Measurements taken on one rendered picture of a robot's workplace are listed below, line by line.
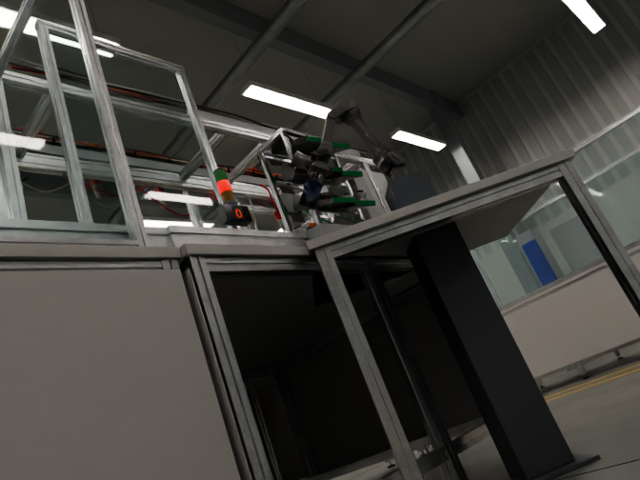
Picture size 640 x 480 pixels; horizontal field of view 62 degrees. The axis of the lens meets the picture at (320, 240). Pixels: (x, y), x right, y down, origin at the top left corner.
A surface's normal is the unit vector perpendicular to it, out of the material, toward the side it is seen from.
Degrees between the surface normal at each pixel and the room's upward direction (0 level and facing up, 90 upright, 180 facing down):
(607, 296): 90
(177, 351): 90
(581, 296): 90
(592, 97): 90
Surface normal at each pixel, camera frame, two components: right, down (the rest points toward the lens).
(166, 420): 0.66, -0.49
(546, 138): -0.68, -0.02
